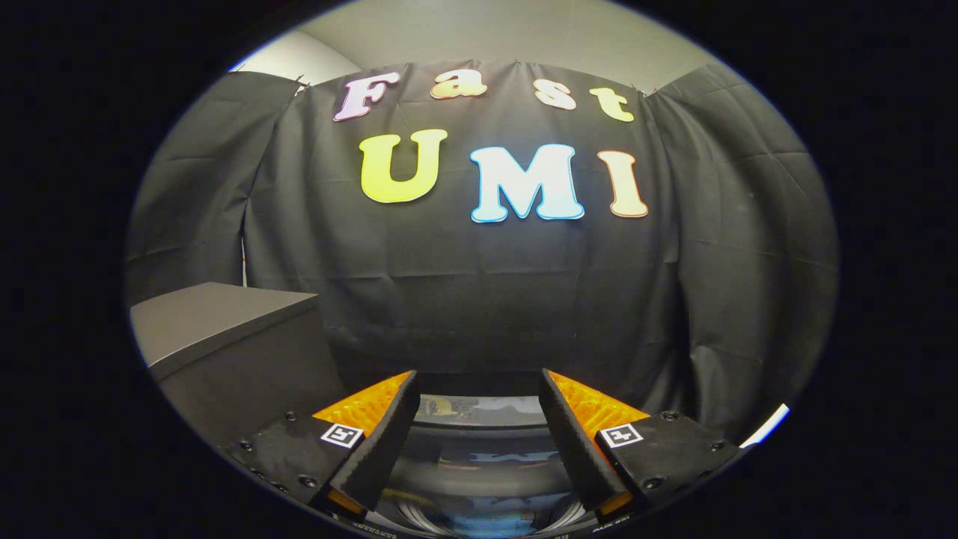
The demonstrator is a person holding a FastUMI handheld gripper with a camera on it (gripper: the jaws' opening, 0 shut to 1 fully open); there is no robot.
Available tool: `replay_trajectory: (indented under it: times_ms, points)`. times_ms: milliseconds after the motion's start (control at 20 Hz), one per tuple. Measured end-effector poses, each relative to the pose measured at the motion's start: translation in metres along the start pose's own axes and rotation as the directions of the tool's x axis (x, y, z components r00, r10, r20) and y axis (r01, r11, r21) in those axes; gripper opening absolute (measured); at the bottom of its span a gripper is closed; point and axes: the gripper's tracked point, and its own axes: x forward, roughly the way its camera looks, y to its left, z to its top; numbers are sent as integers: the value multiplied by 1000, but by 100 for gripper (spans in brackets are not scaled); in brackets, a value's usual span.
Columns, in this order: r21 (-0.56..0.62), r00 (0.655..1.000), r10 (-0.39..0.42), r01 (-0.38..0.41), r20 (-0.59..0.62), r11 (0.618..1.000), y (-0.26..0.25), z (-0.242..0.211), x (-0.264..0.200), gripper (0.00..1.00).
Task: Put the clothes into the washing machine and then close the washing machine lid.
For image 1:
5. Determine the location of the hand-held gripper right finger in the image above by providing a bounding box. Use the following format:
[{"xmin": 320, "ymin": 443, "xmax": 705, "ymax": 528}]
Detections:
[{"xmin": 539, "ymin": 368, "xmax": 743, "ymax": 522}]

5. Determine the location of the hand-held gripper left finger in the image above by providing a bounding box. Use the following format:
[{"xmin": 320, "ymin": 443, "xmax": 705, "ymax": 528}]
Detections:
[{"xmin": 223, "ymin": 369, "xmax": 421, "ymax": 522}]

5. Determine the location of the grey washing machine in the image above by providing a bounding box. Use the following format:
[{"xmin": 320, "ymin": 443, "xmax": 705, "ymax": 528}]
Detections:
[{"xmin": 341, "ymin": 514, "xmax": 644, "ymax": 539}]

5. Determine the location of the black backdrop cloth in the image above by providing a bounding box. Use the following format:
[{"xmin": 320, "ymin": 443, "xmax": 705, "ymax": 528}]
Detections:
[{"xmin": 125, "ymin": 59, "xmax": 840, "ymax": 444}]

